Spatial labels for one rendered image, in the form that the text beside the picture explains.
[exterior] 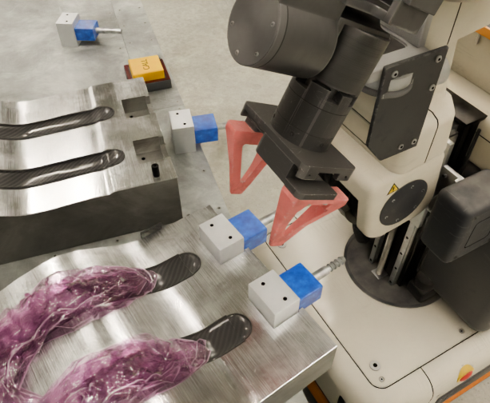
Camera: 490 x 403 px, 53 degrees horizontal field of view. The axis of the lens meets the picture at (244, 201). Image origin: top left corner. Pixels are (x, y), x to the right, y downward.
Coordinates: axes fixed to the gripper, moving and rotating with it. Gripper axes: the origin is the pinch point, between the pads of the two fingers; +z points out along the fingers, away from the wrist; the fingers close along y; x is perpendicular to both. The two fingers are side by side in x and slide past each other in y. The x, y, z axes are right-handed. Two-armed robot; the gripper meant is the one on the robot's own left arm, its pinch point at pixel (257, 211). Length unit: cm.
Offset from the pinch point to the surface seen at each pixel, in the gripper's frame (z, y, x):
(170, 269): 16.4, -8.2, 0.0
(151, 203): 15.4, -19.7, 1.7
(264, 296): 10.3, 2.6, 4.9
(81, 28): 14, -76, 8
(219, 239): 10.7, -7.1, 4.2
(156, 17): 57, -237, 109
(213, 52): 51, -186, 119
